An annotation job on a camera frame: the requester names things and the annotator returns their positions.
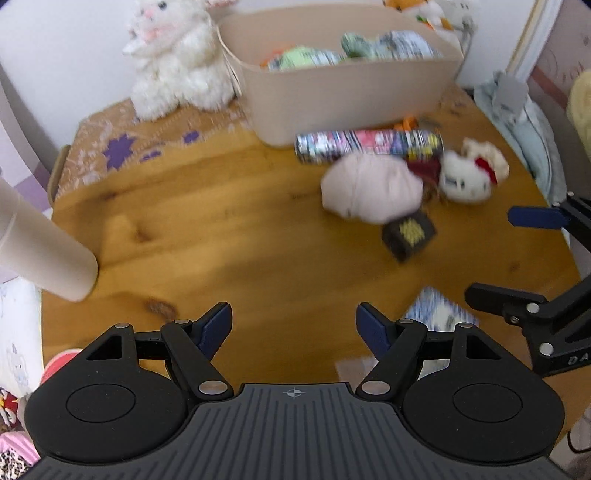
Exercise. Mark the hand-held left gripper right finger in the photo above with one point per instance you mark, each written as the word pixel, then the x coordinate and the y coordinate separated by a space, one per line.
pixel 371 327

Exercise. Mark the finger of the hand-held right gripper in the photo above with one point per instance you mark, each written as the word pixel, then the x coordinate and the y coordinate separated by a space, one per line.
pixel 535 217
pixel 498 297

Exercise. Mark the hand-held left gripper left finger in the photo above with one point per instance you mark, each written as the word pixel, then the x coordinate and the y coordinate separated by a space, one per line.
pixel 214 325

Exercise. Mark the blue and white patterned box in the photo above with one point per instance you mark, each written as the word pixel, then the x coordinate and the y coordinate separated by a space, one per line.
pixel 438 309

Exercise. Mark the white kitty plush red bow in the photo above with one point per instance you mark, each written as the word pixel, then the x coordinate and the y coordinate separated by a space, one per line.
pixel 461 180

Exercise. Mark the dark box yellow pattern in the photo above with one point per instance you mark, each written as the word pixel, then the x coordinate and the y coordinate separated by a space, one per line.
pixel 408 235

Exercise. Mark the beige bun plush toy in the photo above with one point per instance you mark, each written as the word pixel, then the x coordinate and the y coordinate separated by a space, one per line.
pixel 369 189

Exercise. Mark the long colourful printed box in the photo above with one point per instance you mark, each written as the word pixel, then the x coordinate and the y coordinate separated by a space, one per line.
pixel 369 143

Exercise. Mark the beige plastic storage basket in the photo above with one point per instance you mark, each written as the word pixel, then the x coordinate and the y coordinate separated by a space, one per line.
pixel 341 101

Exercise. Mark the green plaid cloth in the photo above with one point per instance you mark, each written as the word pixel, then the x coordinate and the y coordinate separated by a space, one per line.
pixel 360 46

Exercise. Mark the green snack packet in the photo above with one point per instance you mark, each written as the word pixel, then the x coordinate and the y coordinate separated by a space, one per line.
pixel 300 57

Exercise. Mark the cream scrunchie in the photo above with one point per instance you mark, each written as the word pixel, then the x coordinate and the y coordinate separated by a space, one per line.
pixel 489 150

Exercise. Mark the pale blue bedding bundle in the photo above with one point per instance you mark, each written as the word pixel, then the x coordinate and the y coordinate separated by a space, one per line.
pixel 531 134

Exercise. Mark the wooden desk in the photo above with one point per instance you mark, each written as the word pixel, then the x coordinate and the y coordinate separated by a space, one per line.
pixel 231 240

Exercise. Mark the cardboard tube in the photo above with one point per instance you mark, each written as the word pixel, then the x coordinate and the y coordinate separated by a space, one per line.
pixel 41 249

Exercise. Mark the white printed cloth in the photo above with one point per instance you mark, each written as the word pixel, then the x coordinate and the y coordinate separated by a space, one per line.
pixel 18 332

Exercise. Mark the brown purple floral cloth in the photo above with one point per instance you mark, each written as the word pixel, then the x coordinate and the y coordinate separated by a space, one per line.
pixel 120 147

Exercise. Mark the pink cloth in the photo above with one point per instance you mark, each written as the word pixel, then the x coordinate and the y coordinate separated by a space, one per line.
pixel 14 452

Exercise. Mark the orange hamster plush toy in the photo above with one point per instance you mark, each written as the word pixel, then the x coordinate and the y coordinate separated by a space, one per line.
pixel 411 7

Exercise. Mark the white lamb plush toy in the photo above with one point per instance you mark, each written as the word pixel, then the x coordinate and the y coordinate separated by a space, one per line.
pixel 175 69

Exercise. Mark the lilac panel board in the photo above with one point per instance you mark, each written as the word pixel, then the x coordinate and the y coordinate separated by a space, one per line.
pixel 18 152

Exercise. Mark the white door frame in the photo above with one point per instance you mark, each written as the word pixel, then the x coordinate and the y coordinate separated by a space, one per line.
pixel 538 32

